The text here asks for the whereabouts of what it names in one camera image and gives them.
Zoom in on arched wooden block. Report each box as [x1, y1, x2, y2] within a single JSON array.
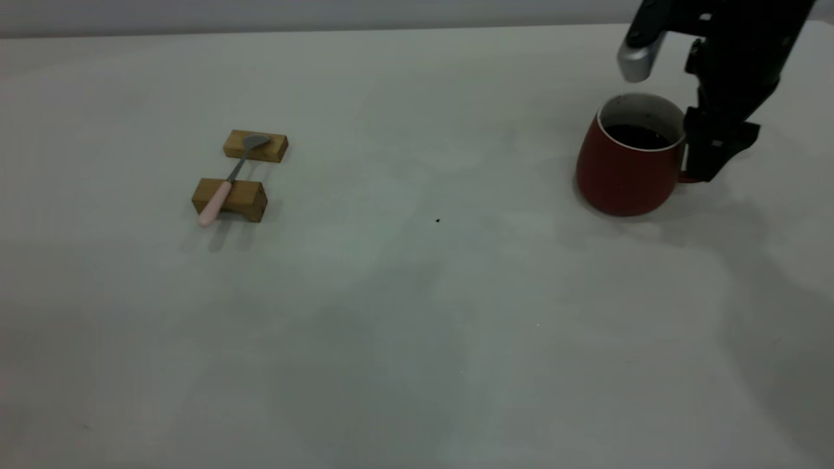
[[192, 178, 268, 223]]

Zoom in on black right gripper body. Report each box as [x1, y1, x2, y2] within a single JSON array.
[[665, 0, 815, 124]]

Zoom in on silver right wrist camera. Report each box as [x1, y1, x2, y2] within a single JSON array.
[[617, 29, 668, 84]]

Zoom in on flat wooden block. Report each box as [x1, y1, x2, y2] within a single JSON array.
[[223, 130, 289, 163]]

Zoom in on red ceramic cup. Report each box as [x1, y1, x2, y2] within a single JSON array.
[[575, 93, 703, 218]]

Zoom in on pink handled metal spoon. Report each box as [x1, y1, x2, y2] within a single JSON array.
[[198, 134, 271, 228]]

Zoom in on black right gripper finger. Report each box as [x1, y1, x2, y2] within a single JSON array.
[[704, 112, 761, 184], [682, 107, 706, 178]]

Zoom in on dark coffee liquid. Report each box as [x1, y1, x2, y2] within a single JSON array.
[[605, 124, 672, 151]]

